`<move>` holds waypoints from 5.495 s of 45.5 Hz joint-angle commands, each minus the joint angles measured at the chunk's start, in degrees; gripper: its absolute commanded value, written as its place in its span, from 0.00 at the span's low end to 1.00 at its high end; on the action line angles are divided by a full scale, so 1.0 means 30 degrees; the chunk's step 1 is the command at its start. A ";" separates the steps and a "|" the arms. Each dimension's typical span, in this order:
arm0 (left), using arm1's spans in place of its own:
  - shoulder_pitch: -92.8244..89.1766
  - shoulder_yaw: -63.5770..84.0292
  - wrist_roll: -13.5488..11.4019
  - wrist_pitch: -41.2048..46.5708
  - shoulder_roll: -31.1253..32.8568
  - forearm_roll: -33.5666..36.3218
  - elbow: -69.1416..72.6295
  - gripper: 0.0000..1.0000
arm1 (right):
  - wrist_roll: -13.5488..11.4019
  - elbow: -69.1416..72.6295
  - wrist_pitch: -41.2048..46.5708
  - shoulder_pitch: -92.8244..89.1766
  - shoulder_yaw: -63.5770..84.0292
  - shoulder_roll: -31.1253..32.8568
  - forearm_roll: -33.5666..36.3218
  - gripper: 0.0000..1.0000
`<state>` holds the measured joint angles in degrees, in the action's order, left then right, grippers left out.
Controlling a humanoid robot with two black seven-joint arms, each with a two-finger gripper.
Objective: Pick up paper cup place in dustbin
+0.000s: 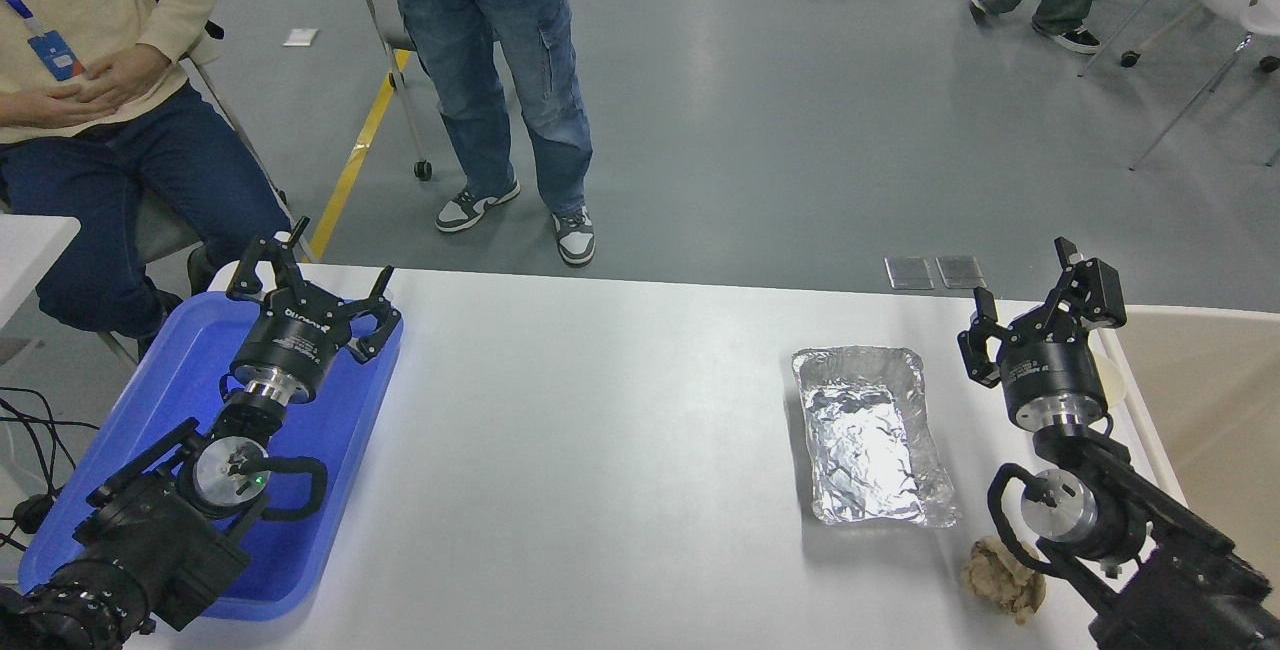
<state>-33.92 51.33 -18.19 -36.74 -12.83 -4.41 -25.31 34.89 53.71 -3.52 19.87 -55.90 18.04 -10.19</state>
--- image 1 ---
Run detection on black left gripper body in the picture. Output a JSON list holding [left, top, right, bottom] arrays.
[[230, 295, 354, 402]]

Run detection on white side table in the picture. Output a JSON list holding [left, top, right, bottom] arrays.
[[0, 214, 81, 331]]

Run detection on metal floor plate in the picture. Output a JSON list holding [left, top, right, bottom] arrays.
[[936, 255, 987, 290], [885, 256, 934, 291]]

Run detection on grey wheeled office chair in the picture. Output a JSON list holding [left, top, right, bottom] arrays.
[[345, 0, 433, 181]]

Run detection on seated person's left hand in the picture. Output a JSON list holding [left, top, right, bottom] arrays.
[[76, 43, 174, 111]]

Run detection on seated person's right hand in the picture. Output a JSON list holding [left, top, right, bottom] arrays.
[[5, 86, 116, 129]]

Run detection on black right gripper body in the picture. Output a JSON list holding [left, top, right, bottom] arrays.
[[997, 324, 1100, 427]]

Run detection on large pale bin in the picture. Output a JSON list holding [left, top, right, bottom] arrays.
[[1095, 303, 1280, 581]]

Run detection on standing person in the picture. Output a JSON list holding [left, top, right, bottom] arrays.
[[365, 0, 597, 268]]

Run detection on black cables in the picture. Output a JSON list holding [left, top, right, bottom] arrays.
[[0, 385, 101, 556]]

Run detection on pale paper cup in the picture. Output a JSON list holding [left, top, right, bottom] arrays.
[[1088, 348, 1129, 413]]

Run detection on silver foil tray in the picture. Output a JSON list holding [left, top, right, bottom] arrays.
[[791, 345, 959, 529]]

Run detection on grey chair with black back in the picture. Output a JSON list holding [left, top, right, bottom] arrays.
[[95, 0, 319, 369]]

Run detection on blue plastic tray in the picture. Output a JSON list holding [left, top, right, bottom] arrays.
[[18, 290, 405, 623]]

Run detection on crumpled tan paper ball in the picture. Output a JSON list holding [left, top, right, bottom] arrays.
[[960, 535, 1048, 626]]

